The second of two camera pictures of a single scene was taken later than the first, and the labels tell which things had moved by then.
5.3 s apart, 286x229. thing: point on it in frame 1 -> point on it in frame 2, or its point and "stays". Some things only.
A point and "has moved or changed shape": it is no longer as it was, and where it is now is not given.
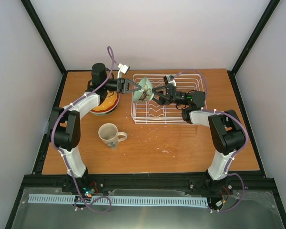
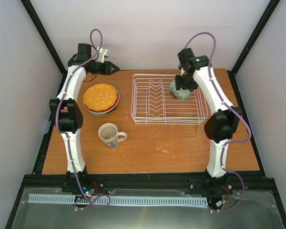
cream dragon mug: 109,134 stays
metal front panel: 259,209 stays
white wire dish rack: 162,108 stays
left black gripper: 122,87 -> 106,69
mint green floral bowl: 145,94 has moved or changed shape
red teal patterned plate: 109,108 stays
